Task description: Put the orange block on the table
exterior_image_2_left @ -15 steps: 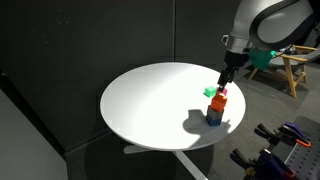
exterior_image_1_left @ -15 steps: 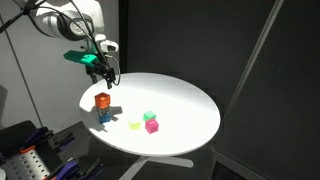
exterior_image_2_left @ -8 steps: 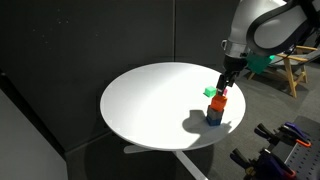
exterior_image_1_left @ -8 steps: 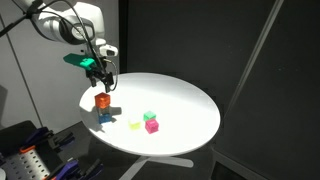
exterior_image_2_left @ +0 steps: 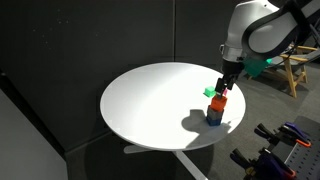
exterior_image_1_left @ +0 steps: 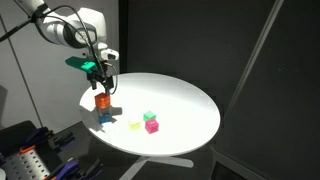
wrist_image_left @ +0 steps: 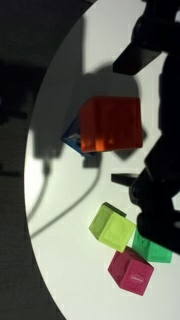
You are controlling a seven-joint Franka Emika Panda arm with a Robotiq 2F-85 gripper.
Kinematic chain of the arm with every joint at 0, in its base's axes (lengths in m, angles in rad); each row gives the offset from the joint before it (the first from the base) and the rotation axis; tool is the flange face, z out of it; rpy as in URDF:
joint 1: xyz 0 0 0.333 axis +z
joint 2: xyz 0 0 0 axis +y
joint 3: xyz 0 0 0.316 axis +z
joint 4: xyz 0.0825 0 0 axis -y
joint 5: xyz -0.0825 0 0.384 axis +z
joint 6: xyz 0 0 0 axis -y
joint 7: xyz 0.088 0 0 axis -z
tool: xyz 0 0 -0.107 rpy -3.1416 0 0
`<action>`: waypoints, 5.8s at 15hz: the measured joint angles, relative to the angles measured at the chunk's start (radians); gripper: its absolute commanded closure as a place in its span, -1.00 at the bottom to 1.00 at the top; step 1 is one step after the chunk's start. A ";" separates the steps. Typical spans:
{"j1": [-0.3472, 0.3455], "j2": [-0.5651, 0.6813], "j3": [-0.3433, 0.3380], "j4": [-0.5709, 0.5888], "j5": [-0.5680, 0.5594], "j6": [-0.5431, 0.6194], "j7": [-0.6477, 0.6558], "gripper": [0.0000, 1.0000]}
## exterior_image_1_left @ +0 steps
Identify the yellow-green toy block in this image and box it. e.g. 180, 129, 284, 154
128, 118, 142, 131

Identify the purple clamp with orange handle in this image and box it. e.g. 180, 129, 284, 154
19, 126, 75, 155

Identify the purple black spring clamp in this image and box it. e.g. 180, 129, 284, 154
49, 157, 105, 180

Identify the white table base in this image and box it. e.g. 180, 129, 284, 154
119, 155, 195, 180

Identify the pink toy block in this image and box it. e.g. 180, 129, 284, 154
145, 119, 160, 135

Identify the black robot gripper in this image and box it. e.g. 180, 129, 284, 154
86, 64, 113, 96

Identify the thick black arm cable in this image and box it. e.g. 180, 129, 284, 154
0, 9, 46, 43

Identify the orange toy block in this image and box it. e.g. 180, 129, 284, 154
94, 92, 112, 109

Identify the perforated metal plate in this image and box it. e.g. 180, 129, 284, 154
0, 148, 52, 180

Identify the diagonal silver metal strip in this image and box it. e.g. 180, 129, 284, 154
222, 0, 285, 118

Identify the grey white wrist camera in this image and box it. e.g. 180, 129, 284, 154
99, 48, 120, 62

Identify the green toy block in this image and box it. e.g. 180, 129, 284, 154
143, 110, 157, 122

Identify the teal camera mount bracket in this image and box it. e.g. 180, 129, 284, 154
64, 55, 97, 73

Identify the blue toy block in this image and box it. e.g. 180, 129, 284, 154
97, 113, 113, 125

